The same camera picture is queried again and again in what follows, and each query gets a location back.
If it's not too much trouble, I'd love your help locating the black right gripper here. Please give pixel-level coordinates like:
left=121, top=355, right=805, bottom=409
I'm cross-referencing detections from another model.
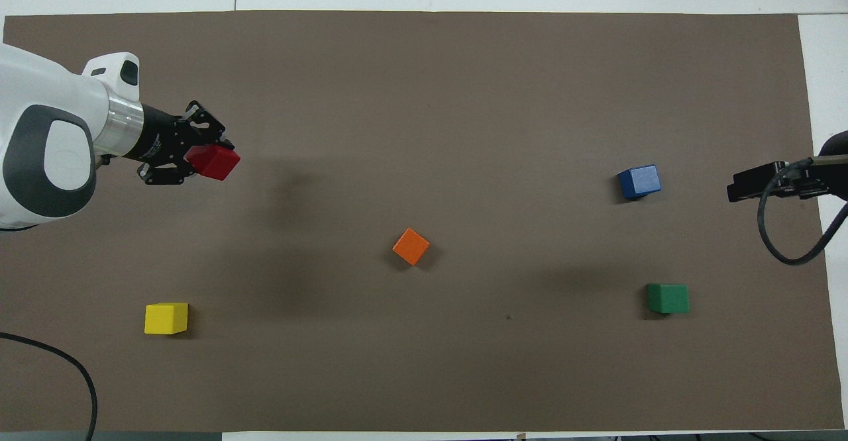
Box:
left=726, top=130, right=848, bottom=203

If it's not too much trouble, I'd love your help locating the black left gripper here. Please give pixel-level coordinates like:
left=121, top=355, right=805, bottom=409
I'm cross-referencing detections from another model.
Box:
left=122, top=100, right=237, bottom=186

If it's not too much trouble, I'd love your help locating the red wooden block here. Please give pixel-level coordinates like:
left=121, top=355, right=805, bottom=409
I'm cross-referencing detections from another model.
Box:
left=185, top=144, right=242, bottom=183

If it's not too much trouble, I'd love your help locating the blue wooden block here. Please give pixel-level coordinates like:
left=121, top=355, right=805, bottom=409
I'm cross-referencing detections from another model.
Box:
left=617, top=164, right=662, bottom=201

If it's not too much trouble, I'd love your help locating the green wooden block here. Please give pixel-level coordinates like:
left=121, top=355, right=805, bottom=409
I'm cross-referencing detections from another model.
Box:
left=647, top=283, right=690, bottom=315

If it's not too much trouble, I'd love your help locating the yellow wooden block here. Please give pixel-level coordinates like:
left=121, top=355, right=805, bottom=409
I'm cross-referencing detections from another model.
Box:
left=144, top=302, right=189, bottom=336

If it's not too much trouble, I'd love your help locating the orange wooden block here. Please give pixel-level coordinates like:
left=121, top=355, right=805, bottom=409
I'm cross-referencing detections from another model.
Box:
left=392, top=227, right=431, bottom=267

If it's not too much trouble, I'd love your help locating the brown table mat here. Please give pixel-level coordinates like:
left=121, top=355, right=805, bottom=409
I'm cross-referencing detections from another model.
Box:
left=0, top=10, right=846, bottom=433

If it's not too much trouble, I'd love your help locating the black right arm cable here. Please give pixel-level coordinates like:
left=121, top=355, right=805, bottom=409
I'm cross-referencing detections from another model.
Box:
left=757, top=155, right=848, bottom=266

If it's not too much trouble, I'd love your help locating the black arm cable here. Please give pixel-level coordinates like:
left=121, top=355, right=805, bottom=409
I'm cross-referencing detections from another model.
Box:
left=757, top=155, right=848, bottom=266
left=0, top=331, right=99, bottom=441

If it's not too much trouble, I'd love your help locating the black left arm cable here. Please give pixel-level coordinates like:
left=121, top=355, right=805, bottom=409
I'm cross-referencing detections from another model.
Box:
left=0, top=331, right=99, bottom=441

